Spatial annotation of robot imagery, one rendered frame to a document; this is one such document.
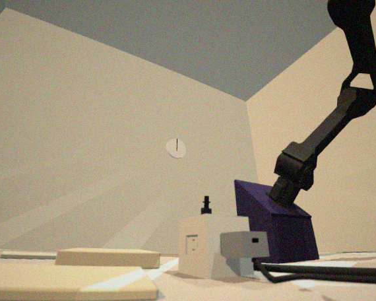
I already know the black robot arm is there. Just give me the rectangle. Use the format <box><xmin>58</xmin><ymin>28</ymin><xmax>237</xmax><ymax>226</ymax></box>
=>
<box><xmin>265</xmin><ymin>0</ymin><xmax>376</xmax><ymax>209</ymax></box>

